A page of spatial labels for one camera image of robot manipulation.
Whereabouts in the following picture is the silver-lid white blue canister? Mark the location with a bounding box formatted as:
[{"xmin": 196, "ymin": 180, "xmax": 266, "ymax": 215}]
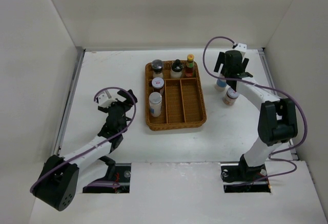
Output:
[{"xmin": 215, "ymin": 78, "xmax": 227, "ymax": 92}]

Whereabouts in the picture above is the red sauce bottle yellow cap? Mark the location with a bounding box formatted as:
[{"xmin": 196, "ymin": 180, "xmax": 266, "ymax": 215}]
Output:
[{"xmin": 184, "ymin": 54, "xmax": 195, "ymax": 77}]

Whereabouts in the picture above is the black-knob salt shaker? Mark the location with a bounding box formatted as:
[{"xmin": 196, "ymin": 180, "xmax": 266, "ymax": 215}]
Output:
[{"xmin": 170, "ymin": 59, "xmax": 183, "ymax": 79}]

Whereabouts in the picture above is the grey-lid dark spice jar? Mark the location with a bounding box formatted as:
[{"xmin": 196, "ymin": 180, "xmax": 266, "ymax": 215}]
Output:
[{"xmin": 152, "ymin": 77, "xmax": 165, "ymax": 95}]

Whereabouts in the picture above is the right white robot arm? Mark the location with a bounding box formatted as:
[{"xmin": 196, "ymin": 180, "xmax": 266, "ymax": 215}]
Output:
[{"xmin": 214, "ymin": 50, "xmax": 298, "ymax": 181}]

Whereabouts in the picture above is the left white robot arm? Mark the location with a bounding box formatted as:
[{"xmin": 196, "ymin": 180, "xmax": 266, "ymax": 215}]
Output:
[{"xmin": 30, "ymin": 88, "xmax": 137, "ymax": 211}]

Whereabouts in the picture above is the brown wicker divided tray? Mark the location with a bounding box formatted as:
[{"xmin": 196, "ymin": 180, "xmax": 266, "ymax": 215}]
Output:
[{"xmin": 145, "ymin": 60, "xmax": 207, "ymax": 131}]

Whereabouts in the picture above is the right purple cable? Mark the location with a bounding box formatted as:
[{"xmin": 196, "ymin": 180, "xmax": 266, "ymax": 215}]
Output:
[{"xmin": 202, "ymin": 36, "xmax": 308, "ymax": 185}]

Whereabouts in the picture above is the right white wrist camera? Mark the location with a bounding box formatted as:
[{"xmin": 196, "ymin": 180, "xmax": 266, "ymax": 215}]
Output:
[{"xmin": 233, "ymin": 43, "xmax": 247, "ymax": 58}]

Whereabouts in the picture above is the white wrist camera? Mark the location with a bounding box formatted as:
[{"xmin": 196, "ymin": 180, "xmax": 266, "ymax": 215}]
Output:
[
  {"xmin": 95, "ymin": 92, "xmax": 117, "ymax": 108},
  {"xmin": 233, "ymin": 43, "xmax": 247, "ymax": 58}
]

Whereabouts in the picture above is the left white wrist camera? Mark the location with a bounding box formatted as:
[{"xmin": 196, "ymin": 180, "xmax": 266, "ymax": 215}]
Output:
[{"xmin": 95, "ymin": 92, "xmax": 117, "ymax": 108}]

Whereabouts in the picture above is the right metal frame rail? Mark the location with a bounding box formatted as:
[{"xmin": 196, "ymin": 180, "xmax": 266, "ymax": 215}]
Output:
[{"xmin": 258, "ymin": 47, "xmax": 298, "ymax": 158}]

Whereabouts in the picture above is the metal frame rail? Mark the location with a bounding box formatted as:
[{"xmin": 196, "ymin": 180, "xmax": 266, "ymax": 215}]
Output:
[
  {"xmin": 258, "ymin": 47, "xmax": 298, "ymax": 158},
  {"xmin": 51, "ymin": 46, "xmax": 86, "ymax": 155}
]

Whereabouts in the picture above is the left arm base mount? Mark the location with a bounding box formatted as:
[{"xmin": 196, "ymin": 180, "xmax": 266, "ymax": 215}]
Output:
[{"xmin": 82, "ymin": 156, "xmax": 132, "ymax": 194}]

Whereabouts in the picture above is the left metal frame rail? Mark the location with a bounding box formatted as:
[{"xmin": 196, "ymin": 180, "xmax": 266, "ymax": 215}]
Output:
[{"xmin": 51, "ymin": 46, "xmax": 86, "ymax": 155}]

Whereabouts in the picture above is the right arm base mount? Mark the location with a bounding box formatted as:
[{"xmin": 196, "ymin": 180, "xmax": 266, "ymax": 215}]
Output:
[{"xmin": 220, "ymin": 163, "xmax": 271, "ymax": 193}]

